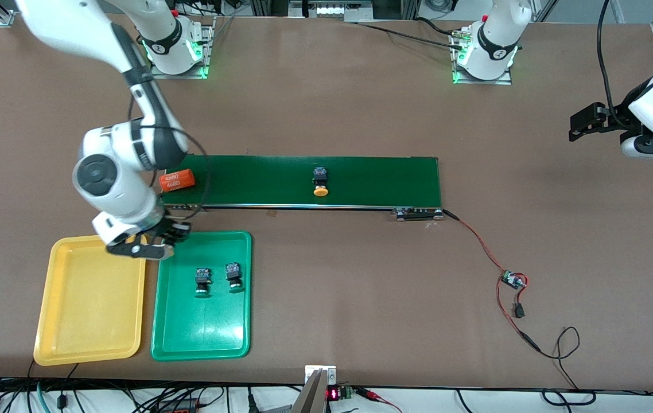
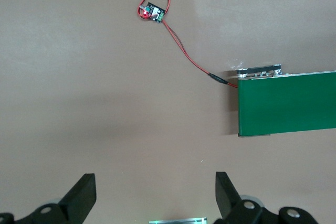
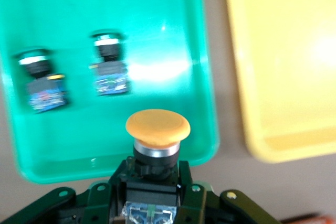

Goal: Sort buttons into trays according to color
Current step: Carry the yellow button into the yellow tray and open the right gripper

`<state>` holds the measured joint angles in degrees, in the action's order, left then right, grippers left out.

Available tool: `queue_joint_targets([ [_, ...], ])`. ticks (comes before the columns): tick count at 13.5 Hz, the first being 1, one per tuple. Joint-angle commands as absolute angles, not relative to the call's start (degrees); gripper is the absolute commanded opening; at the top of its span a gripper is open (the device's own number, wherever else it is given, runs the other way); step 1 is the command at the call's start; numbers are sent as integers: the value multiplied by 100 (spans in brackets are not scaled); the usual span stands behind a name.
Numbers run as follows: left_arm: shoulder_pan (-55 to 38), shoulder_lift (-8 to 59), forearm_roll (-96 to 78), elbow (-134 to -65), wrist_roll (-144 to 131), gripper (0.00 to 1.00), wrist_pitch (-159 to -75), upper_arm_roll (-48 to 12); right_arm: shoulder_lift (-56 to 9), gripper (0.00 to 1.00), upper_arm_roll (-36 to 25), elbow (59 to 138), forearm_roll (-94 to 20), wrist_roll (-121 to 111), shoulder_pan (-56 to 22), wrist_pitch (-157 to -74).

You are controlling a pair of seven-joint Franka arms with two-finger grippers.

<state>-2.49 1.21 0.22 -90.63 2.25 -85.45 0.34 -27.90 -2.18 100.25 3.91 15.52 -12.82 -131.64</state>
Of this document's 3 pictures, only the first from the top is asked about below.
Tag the red black power lead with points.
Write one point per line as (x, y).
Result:
(530, 342)

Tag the green push button red contact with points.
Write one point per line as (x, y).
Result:
(233, 277)

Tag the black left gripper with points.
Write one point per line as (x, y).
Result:
(619, 117)

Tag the grey control box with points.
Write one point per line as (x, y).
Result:
(329, 10)

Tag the green plastic tray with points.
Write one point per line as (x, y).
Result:
(203, 327)

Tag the yellow mushroom push button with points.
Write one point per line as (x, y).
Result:
(321, 182)

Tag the yellow plastic tray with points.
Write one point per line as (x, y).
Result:
(91, 310)

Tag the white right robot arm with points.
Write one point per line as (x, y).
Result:
(102, 178)

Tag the red digit display module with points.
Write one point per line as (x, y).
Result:
(333, 394)

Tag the red clip test lead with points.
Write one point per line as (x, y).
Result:
(369, 394)

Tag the aluminium arm base plate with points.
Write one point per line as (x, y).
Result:
(504, 80)
(209, 51)

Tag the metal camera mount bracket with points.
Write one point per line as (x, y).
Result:
(321, 376)

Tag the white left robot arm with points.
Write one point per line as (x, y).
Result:
(496, 40)

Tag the orange cylinder printed 4680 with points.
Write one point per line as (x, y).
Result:
(177, 180)

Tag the small black inline switch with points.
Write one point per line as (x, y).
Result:
(519, 311)

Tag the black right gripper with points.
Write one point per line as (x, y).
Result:
(170, 229)

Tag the small green circuit board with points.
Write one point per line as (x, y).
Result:
(513, 280)

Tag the green belt conveyor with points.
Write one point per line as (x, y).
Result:
(361, 180)

